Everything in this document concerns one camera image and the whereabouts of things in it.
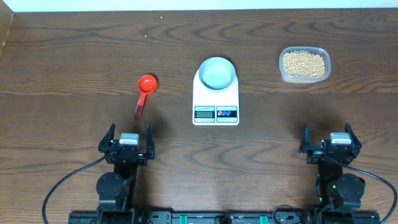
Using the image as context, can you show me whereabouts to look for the cardboard panel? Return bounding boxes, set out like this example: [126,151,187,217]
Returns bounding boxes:
[0,0,14,55]

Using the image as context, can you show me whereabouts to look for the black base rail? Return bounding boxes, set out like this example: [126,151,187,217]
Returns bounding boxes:
[68,210,381,224]

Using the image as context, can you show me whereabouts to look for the clear plastic container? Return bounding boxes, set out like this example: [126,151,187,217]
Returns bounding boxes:
[279,47,331,84]

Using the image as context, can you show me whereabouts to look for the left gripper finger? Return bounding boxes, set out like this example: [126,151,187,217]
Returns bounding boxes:
[98,123,116,152]
[146,124,155,159]

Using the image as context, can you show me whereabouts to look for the soybeans in container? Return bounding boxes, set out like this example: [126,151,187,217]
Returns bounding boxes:
[282,52,326,77]

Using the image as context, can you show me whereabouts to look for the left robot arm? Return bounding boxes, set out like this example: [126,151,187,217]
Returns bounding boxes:
[95,124,155,224]

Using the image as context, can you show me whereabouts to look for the white digital kitchen scale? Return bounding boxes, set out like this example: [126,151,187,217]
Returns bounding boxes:
[192,68,240,126]

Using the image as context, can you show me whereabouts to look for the grey round bowl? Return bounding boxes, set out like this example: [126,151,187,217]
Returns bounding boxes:
[198,57,237,90]

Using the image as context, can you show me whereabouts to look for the red plastic measuring scoop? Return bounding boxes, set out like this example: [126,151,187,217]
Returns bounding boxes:
[134,74,158,119]

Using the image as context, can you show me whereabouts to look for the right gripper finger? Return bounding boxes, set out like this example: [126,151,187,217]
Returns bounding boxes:
[345,123,362,155]
[299,124,311,153]

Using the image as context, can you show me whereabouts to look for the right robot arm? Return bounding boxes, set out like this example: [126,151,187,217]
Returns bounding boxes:
[299,123,366,224]

